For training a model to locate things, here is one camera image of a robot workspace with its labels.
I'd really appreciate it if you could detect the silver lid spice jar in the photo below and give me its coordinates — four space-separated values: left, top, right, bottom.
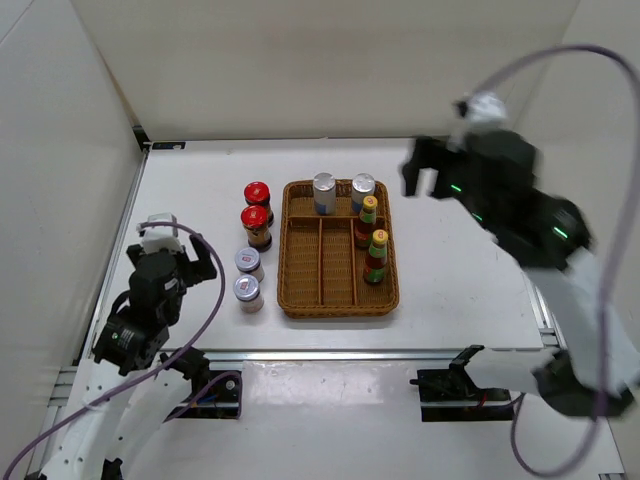
233 274 264 313
234 247 265 282

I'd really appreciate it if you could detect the red lid sauce jar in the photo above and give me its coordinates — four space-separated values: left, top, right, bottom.
244 181 274 226
240 205 272 252

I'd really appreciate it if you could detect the white blue shaker bottle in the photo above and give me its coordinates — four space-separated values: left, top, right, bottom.
351 173 376 213
312 172 336 215

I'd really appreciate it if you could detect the yellow cap chili sauce bottle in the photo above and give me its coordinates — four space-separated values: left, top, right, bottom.
363 229 389 284
354 195 378 248

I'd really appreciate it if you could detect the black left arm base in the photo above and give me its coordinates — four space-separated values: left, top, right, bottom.
166 370 243 422

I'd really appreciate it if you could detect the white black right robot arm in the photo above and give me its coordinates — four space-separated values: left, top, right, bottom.
401 129 639 418

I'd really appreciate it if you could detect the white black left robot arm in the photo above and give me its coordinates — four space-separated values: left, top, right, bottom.
38 228 223 479

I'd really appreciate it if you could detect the brown wicker divided basket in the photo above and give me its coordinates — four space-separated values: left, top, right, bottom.
277 179 400 319

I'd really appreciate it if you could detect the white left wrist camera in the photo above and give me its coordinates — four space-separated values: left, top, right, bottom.
136 225 182 254

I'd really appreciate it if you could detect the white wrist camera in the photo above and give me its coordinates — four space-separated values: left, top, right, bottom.
447 91 508 152
136 225 182 254

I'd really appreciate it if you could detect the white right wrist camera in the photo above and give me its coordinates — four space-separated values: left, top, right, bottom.
447 91 508 152

